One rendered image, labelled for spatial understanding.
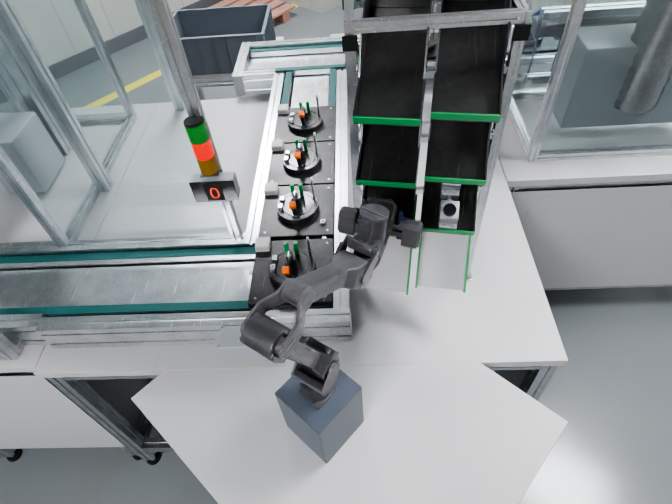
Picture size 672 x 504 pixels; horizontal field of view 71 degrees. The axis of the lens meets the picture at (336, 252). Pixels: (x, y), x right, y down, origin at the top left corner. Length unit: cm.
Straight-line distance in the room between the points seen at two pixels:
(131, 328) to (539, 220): 155
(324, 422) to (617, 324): 189
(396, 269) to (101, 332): 85
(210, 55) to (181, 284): 188
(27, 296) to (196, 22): 228
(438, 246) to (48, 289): 121
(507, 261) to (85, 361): 131
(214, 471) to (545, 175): 148
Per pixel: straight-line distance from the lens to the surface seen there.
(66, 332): 155
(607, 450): 236
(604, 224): 221
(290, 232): 150
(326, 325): 131
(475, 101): 100
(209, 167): 129
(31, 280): 180
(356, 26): 98
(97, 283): 167
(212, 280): 151
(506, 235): 167
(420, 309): 144
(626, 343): 264
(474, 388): 134
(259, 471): 127
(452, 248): 132
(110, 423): 194
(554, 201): 202
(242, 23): 346
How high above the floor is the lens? 205
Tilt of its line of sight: 49 degrees down
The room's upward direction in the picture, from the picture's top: 6 degrees counter-clockwise
